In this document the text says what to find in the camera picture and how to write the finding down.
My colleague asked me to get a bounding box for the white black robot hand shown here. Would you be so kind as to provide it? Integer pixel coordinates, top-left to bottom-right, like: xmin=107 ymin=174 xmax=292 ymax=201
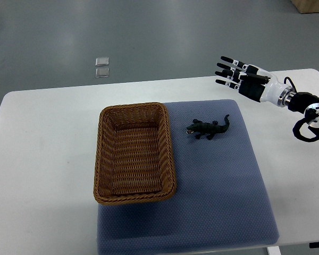
xmin=215 ymin=56 xmax=296 ymax=107

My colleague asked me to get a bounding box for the dark toy crocodile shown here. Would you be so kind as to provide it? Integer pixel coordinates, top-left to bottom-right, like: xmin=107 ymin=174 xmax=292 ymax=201
xmin=186 ymin=114 xmax=230 ymax=140

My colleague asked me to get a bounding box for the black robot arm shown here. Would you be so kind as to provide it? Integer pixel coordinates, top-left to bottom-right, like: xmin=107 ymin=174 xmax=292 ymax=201
xmin=286 ymin=92 xmax=319 ymax=142

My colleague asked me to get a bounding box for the brown wicker basket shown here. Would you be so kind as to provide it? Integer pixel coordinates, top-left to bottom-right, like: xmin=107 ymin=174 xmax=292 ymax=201
xmin=93 ymin=102 xmax=177 ymax=205

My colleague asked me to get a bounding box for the wooden box corner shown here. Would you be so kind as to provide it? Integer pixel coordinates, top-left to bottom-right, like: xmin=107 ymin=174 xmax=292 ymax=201
xmin=291 ymin=0 xmax=319 ymax=14

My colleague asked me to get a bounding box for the blue quilted mat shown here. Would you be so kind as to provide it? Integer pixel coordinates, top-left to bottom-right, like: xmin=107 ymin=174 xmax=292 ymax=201
xmin=97 ymin=99 xmax=279 ymax=254

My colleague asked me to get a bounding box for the upper clear floor tile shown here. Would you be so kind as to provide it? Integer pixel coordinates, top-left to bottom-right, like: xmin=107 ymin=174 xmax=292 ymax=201
xmin=95 ymin=57 xmax=109 ymax=66

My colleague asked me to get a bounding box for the white table leg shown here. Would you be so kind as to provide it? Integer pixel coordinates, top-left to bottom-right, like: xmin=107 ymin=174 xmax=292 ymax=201
xmin=266 ymin=246 xmax=281 ymax=255

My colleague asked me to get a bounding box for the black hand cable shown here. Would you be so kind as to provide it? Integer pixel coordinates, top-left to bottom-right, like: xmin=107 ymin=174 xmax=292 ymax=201
xmin=283 ymin=76 xmax=297 ymax=93

